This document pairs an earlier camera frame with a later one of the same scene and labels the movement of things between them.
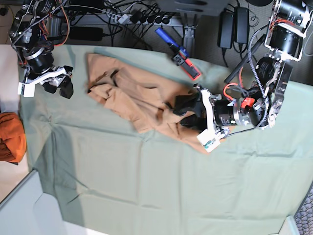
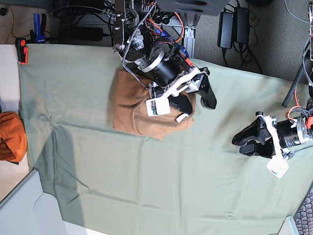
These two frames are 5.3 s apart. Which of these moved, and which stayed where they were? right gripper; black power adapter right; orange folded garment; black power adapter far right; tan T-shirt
Moved: tan T-shirt; right gripper
Stayed: orange folded garment; black power adapter far right; black power adapter right
